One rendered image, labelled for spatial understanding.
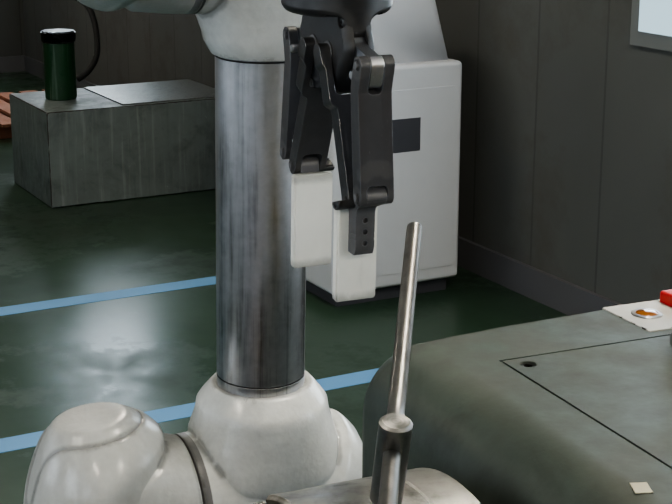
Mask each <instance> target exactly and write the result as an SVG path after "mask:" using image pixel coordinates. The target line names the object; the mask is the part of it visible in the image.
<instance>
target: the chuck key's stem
mask: <svg viewBox="0 0 672 504"><path fill-rule="evenodd" d="M412 429H413V423H412V421H411V420H410V419H409V418H408V417H406V416H405V415H402V414H399V413H389V414H386V415H384V416H382V417H381V418H380V419H379V424H378V432H377V440H376V448H375V456H374V465H373V473H372V481H371V489H370V501H371V502H372V503H373V504H378V497H379V487H380V477H381V467H382V457H383V452H384V451H386V450H396V451H398V452H400V453H401V467H400V480H399V493H398V504H402V502H403V495H404V488H405V481H406V473H407V466H408V458H409V451H410V444H411V436H412Z"/></svg>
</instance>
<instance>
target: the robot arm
mask: <svg viewBox="0 0 672 504"><path fill-rule="evenodd" d="M77 1H79V2H80V3H82V4H83V5H85V6H87V7H90V8H92V9H95V10H99V11H104V12H112V11H117V10H120V9H123V8H126V9H127V10H129V11H132V12H145V13H161V14H195V15H196V18H197V20H198V23H199V26H200V29H201V33H202V37H203V40H204V41H205V43H206V45H207V47H208V49H209V50H210V52H211V53H212V54H213V55H215V189H216V357H217V372H216V373H215V374H214V375H213V376H212V377H211V378H210V379H209V380H208V381H207V382H206V383H205V384H204V385H203V386H202V388H201V389H200V390H199V392H198V393H197V396H196V402H195V406H194V409H193V412H192V415H191V417H190V420H189V423H188V431H186V432H181V433H177V434H169V433H163V432H162V429H161V427H160V425H159V424H158V423H157V422H156V421H155V420H154V419H153V418H151V417H150V416H149V415H147V414H146V413H144V412H143V411H141V410H139V409H136V408H133V407H129V406H126V405H123V404H119V403H113V402H96V403H89V404H84V405H80V406H77V407H74V408H71V409H69V410H67V411H65V412H63V413H61V414H60V415H58V416H57V417H56V418H55V419H54V420H53V421H52V422H51V424H50V425H49V426H48V427H47V428H46V429H45V430H44V431H43V433H42V435H41V436H40V438H39V440H38V443H37V445H36V448H35V450H34V453H33V456H32V459H31V463H30V466H29V470H28V474H27V479H26V484H25V491H24V502H23V504H253V503H259V502H264V501H265V503H266V499H267V497H268V496H269V495H272V494H277V493H285V492H290V491H296V490H299V489H305V488H310V487H316V486H321V485H327V484H332V483H338V482H343V481H349V480H354V479H360V478H362V441H361V439H360V437H359V435H358V432H357V431H356V429H355V427H354V426H353V425H352V424H351V423H350V421H349V420H348V419H347V418H346V417H344V416H343V415H342V414H341V413H339V412H338V411H336V410H334V409H331V408H329V405H328V398H327V394H326V392H325V391H324V389H323V388H322V387H321V386H320V384H319V383H318V382H317V381H316V380H315V379H314V378H313V377H312V376H311V375H310V374H309V373H308V372H307V371H306V370H305V311H306V267H310V266H318V265H327V264H330V263H331V238H332V205H333V208H334V238H333V292H332V299H334V300H335V301H336V302H342V301H350V300H358V299H365V298H373V297H374V296H375V282H376V247H377V211H378V206H380V205H383V204H390V203H392V202H393V200H394V171H393V126H392V86H393V78H394V71H395V60H394V57H393V55H391V54H389V55H378V54H377V53H376V52H375V51H374V41H373V35H372V26H371V20H372V19H373V17H374V16H376V15H381V14H384V13H386V12H388V11H389V10H390V9H391V7H392V4H393V0H77ZM347 93H351V94H347ZM341 94H342V95H341ZM332 130H333V132H334V140H335V148H336V156H337V164H338V172H339V180H340V188H341V196H342V200H339V201H335V202H332V183H333V174H332V173H331V172H330V171H332V170H334V168H335V166H333V163H332V162H331V160H329V158H327V157H328V152H329V146H330V141H331V135H332Z"/></svg>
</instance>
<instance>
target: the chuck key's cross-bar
mask: <svg viewBox="0 0 672 504"><path fill-rule="evenodd" d="M421 235H422V226H421V224H419V223H418V222H411V223H409V224H408V225H407V229H406V238H405V248H404V257H403V266H402V276H401V285H400V294H399V304H398V313H397V322H396V332H395V341H394V350H393V360H392V369H391V378H390V388H389V397H388V407H387V414H389V413H399V414H402V415H405V405H406V394H407V384H408V373H409V363H410V352H411V341H412V331H413V320H414V310H415V299H416V288H417V278H418V267H419V257H420V246H421ZM400 467H401V453H400V452H398V451H396V450H386V451H384V452H383V457H382V467H381V477H380V487H379V497H378V504H398V493H399V480H400Z"/></svg>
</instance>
